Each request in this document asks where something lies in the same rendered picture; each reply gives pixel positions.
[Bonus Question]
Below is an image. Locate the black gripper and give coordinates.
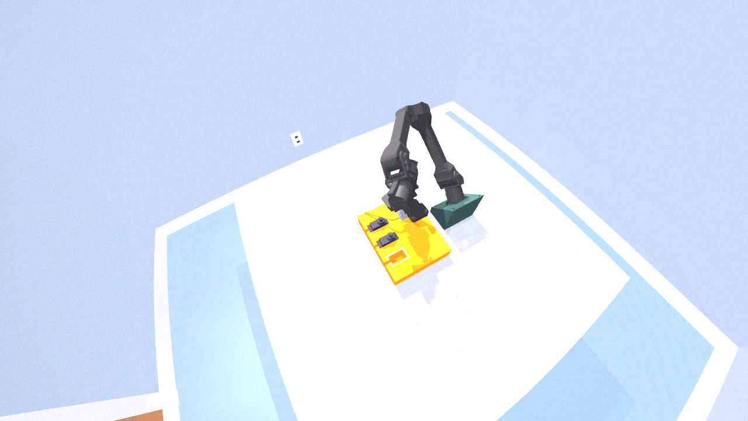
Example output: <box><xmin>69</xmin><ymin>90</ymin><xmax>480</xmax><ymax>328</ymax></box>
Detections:
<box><xmin>385</xmin><ymin>180</ymin><xmax>429</xmax><ymax>223</ymax></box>

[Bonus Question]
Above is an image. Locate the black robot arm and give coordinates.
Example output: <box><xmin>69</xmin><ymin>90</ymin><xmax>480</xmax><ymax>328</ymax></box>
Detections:
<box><xmin>380</xmin><ymin>102</ymin><xmax>468</xmax><ymax>212</ymax></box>

